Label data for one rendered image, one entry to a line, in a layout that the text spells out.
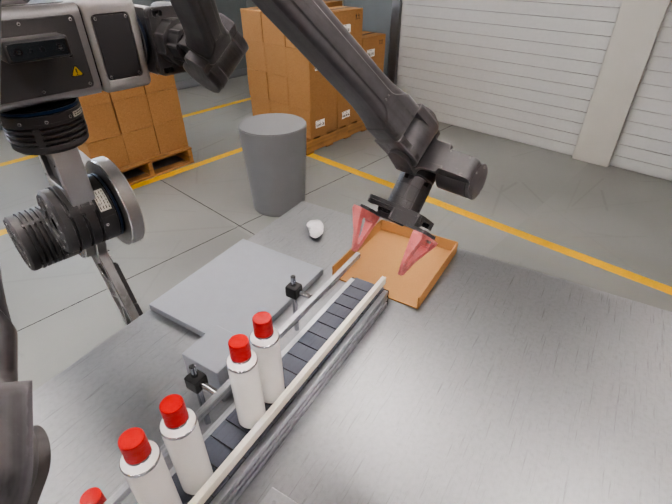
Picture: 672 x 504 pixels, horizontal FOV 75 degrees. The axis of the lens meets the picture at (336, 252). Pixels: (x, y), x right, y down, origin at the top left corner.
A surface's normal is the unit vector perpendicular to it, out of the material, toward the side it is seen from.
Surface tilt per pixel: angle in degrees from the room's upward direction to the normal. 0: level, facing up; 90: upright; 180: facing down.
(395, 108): 75
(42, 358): 0
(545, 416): 0
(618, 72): 90
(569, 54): 90
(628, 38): 90
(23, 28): 90
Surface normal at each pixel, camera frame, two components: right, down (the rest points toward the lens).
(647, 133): -0.68, 0.42
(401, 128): 0.54, 0.24
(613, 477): 0.00, -0.82
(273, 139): 0.14, 0.62
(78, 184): 0.73, 0.39
